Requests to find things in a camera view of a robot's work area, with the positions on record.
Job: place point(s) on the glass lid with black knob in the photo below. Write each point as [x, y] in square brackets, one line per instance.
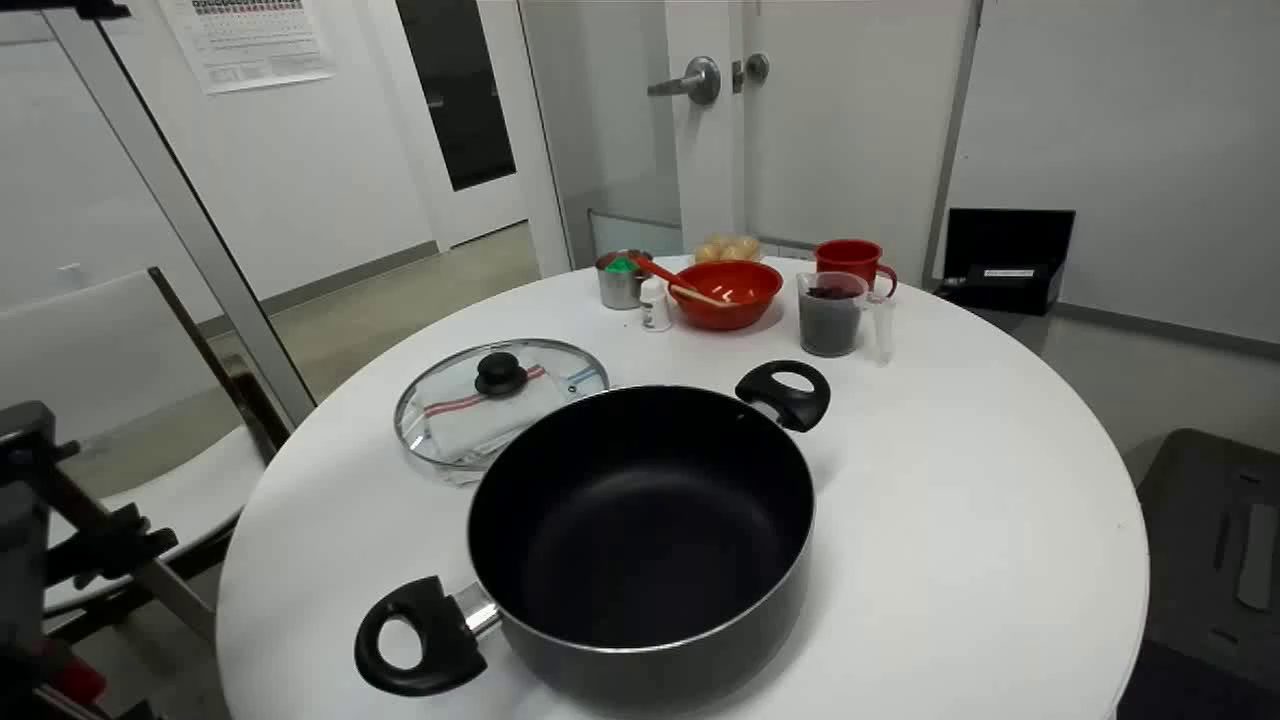
[501, 378]

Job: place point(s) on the small white bottle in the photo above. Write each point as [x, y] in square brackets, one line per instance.
[655, 307]

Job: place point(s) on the metal cup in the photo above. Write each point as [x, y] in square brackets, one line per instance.
[619, 294]

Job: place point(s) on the wooden spoon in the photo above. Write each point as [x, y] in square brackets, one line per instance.
[695, 288]

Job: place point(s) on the green toy ball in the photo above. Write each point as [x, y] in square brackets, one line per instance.
[619, 268]

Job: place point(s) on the orange toy ball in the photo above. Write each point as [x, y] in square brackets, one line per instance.
[638, 257]

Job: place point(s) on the red bowl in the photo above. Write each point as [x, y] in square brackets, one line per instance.
[744, 301]

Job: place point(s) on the beige round bun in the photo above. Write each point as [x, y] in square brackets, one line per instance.
[744, 247]
[709, 251]

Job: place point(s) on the clear cup with dark contents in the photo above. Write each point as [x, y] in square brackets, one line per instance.
[830, 326]

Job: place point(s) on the red mug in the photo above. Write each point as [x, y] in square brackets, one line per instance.
[846, 257]

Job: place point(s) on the silver door knob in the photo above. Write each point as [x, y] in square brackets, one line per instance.
[751, 69]

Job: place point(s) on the dark door window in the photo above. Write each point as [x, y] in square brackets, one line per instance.
[459, 95]

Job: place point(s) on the black open case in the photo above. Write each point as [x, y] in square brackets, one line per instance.
[1004, 262]

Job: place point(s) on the grey metal pole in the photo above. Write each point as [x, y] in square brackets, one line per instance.
[184, 212]

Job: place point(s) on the white paper poster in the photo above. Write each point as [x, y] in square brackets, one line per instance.
[246, 41]

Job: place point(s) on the black metal stand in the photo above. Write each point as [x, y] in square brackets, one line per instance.
[54, 532]

